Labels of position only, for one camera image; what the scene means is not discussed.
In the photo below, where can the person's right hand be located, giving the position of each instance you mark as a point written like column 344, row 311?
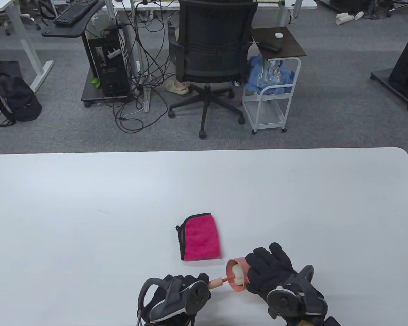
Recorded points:
column 268, row 268

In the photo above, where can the person's left hand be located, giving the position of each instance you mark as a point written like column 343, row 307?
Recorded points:
column 182, row 280

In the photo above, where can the pink water cup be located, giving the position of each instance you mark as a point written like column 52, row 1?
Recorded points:
column 237, row 287

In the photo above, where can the pink cloth with black edge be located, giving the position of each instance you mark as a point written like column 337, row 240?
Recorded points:
column 200, row 237

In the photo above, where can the white paper cup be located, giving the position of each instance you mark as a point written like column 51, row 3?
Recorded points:
column 345, row 19
column 359, row 15

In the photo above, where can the white power strip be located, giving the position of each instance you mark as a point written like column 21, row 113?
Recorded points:
column 147, row 100

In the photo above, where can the beige slipper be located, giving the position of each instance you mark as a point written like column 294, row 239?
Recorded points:
column 176, row 89

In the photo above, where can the blue cloth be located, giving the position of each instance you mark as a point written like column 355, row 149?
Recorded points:
column 258, row 73

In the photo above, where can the clear plastic bag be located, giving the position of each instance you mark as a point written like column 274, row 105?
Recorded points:
column 273, row 71

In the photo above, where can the black wheeled base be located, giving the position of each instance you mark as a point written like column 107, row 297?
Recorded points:
column 91, row 95

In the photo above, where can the black pouch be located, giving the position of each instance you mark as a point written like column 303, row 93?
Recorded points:
column 270, row 46

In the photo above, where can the white cart with dark top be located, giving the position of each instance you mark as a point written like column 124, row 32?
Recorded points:
column 292, row 44

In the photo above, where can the black computer tower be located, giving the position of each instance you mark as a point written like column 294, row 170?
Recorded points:
column 112, row 64

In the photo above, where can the black mesh office chair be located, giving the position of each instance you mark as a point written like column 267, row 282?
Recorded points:
column 210, row 44

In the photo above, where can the black backpack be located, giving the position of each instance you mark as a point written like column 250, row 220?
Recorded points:
column 17, row 98

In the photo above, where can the white desk with white legs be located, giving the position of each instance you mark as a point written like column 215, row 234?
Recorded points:
column 44, row 69

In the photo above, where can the long white desk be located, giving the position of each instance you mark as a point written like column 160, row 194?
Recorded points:
column 302, row 4

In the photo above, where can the black keyboard shelf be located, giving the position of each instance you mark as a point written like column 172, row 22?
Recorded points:
column 71, row 31

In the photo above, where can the black keyboard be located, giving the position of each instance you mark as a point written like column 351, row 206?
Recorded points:
column 74, row 12

